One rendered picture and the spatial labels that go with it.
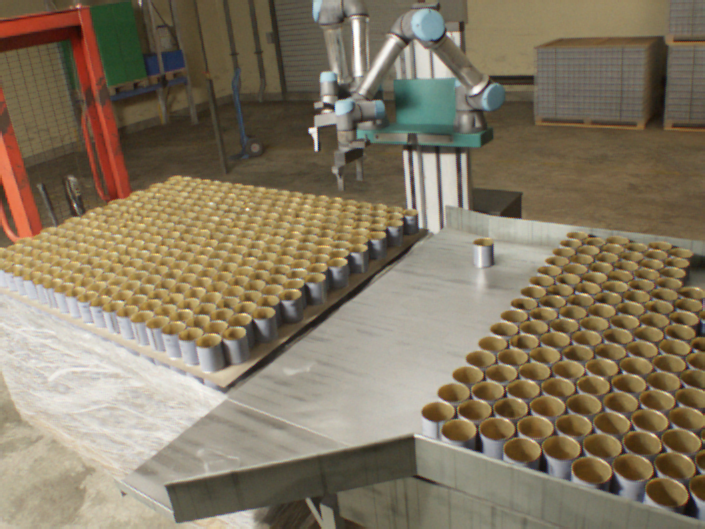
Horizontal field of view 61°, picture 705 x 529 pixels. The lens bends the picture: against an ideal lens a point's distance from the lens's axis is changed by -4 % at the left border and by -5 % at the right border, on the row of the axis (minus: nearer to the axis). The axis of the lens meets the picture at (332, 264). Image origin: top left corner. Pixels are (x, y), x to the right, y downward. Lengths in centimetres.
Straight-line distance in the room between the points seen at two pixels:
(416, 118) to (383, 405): 186
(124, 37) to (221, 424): 976
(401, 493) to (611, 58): 754
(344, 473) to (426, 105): 211
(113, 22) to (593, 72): 718
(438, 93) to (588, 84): 577
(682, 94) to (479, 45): 374
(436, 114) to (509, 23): 771
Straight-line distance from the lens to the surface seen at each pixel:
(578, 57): 864
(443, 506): 137
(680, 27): 841
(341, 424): 143
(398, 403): 147
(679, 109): 855
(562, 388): 143
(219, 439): 146
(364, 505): 152
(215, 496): 126
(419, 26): 247
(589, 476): 126
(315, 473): 125
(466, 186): 309
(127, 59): 1095
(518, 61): 1068
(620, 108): 861
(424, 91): 302
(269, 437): 143
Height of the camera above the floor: 196
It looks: 24 degrees down
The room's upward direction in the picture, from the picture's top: 8 degrees counter-clockwise
